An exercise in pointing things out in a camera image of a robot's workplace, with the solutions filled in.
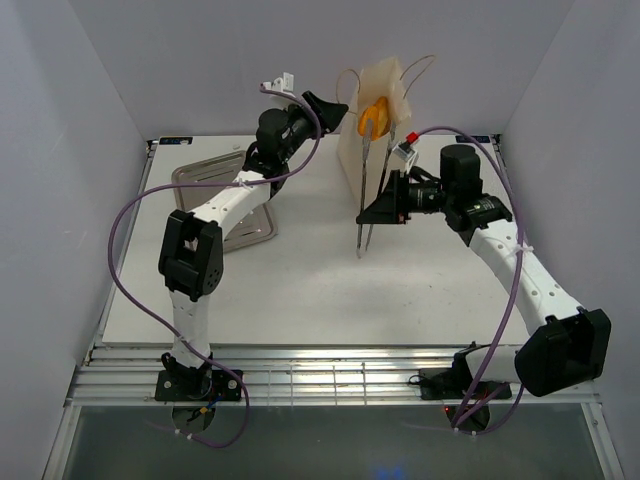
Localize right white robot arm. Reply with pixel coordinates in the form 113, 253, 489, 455
356, 142, 611, 397

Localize aluminium frame rail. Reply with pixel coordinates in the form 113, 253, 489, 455
64, 344, 601, 409

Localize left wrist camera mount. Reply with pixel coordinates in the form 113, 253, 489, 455
260, 72, 295, 97

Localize metal tray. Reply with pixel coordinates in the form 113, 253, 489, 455
171, 150, 278, 253

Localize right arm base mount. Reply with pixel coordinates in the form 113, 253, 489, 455
407, 368, 512, 400

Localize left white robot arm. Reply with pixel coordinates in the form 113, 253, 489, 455
159, 91, 348, 400

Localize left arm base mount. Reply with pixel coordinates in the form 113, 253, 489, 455
153, 370, 242, 402

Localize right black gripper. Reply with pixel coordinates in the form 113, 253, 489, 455
355, 169, 454, 224

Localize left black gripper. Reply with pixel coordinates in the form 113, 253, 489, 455
280, 93, 349, 164

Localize beige paper bag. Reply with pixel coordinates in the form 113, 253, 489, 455
337, 54, 436, 206

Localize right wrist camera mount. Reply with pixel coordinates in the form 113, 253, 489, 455
392, 132, 420, 173

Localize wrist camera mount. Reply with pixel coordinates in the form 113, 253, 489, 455
392, 132, 420, 173
260, 72, 295, 97

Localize metal tongs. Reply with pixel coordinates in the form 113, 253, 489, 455
354, 117, 399, 260

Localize oval bread loaf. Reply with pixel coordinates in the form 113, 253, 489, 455
358, 96, 392, 141

